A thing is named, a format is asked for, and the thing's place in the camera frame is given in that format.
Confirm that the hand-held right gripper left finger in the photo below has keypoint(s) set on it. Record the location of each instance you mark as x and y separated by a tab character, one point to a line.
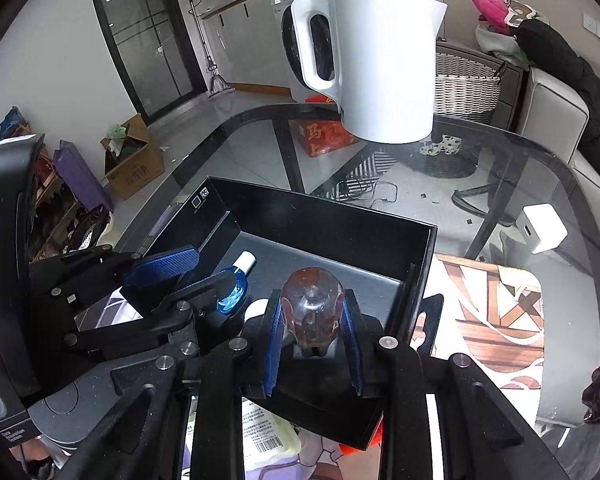
274	350

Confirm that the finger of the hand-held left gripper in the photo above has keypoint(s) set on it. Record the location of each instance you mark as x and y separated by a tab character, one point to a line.
165	264
195	292

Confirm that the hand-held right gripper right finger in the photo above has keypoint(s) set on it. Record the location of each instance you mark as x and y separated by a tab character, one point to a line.
354	350

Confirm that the small blue mouthwash bottle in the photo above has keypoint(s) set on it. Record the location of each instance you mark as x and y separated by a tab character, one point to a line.
235	291

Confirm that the translucent labelled plastic case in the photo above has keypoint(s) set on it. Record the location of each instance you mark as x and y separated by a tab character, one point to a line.
270	435

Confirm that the black cardboard storage box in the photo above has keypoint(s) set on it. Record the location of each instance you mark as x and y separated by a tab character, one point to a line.
305	240

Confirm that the shoe rack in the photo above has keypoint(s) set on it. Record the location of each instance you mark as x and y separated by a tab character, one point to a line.
55	210

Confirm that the brown cardboard box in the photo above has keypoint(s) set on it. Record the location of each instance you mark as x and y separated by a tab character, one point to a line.
135	172

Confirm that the purple paper bag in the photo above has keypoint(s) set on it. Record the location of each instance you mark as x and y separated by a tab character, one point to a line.
80	180

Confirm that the printed desk mat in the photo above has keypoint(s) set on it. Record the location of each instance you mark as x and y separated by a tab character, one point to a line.
485	320

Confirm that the blue bag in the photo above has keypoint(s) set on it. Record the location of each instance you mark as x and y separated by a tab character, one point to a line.
10	122

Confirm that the mop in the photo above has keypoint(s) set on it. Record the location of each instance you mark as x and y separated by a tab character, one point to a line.
219	82

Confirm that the white charger adapter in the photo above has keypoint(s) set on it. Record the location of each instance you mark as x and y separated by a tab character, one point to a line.
542	227

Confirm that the patterned slippers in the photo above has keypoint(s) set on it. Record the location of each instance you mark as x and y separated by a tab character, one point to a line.
447	144

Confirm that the black framed glass door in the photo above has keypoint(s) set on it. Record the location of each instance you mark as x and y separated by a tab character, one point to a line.
145	35

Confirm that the kitchen counter cabinet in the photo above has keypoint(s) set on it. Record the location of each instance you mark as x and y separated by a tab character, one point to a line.
250	45

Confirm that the wicker basket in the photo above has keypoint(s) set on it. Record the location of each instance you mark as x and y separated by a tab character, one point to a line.
465	85

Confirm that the white electric kettle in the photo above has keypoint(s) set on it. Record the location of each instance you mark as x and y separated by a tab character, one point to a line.
385	60

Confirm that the white armchair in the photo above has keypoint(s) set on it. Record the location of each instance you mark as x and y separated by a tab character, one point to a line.
550	110

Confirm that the black jacket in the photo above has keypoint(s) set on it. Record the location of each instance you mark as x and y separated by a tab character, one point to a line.
580	85

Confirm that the pink cloth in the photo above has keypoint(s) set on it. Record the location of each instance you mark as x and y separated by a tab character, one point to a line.
487	7

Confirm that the patterned cloth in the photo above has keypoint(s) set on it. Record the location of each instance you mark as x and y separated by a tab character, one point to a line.
522	10

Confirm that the wall outlet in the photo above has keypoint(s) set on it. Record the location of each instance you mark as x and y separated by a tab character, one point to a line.
597	27

